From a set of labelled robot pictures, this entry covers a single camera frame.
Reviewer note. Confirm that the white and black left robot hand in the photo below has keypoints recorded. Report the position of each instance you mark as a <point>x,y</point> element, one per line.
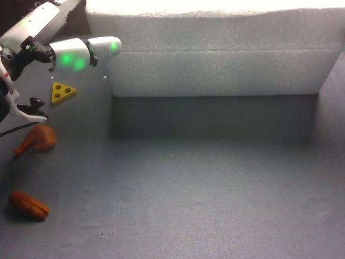
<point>70,54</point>

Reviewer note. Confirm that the white styrofoam tray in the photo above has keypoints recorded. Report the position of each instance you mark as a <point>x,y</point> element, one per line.
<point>215,73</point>

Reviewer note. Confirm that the yellow toy cheese wedge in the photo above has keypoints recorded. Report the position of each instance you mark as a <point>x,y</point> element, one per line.
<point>62,92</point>

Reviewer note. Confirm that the orange toy chicken drumstick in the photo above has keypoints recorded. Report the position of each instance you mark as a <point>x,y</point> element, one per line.
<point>43,137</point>

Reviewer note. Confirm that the orange toy bread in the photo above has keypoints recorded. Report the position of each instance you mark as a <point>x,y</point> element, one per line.
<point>27,205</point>

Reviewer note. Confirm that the grey table cloth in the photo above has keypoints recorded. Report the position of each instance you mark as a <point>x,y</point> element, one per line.
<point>188,189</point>

